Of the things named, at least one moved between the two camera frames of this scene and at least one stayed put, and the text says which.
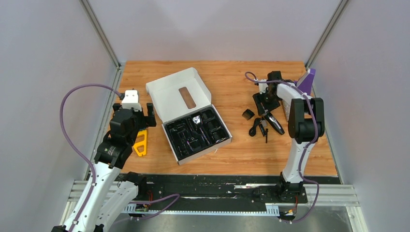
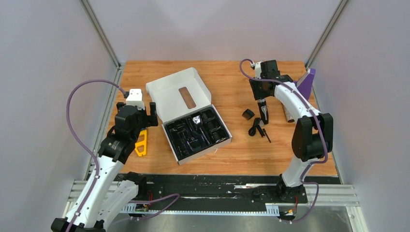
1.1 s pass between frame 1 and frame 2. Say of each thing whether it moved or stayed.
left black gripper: stayed
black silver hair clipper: moved
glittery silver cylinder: stayed
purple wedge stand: stayed
